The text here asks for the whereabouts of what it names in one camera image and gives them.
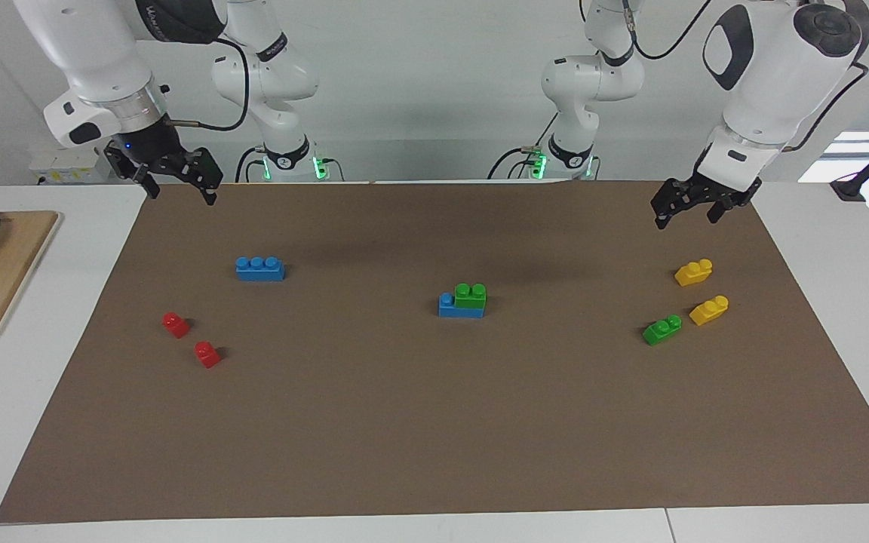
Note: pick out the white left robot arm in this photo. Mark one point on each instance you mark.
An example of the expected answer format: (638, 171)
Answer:
(781, 83)

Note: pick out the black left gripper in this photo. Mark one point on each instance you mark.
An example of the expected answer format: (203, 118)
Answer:
(706, 190)

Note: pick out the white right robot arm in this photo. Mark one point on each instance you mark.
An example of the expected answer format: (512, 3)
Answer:
(95, 45)

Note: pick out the white power strip box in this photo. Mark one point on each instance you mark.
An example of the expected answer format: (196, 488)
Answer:
(57, 167)

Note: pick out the green two-stud toy brick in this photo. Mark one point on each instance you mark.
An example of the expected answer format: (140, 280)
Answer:
(661, 331)
(471, 296)

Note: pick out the blue three-stud toy brick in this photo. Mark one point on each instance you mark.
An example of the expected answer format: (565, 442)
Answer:
(260, 270)
(449, 309)

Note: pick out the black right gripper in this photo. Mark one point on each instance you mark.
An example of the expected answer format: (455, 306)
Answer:
(151, 149)

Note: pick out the wooden cutting board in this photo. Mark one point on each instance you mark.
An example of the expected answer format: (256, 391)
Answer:
(1, 286)

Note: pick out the red one-stud toy brick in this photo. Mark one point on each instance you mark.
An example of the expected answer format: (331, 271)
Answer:
(176, 326)
(207, 355)

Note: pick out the yellow two-stud toy brick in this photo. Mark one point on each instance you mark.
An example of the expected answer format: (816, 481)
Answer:
(694, 274)
(709, 311)

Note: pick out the brown table mat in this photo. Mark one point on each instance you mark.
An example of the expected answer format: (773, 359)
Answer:
(434, 422)

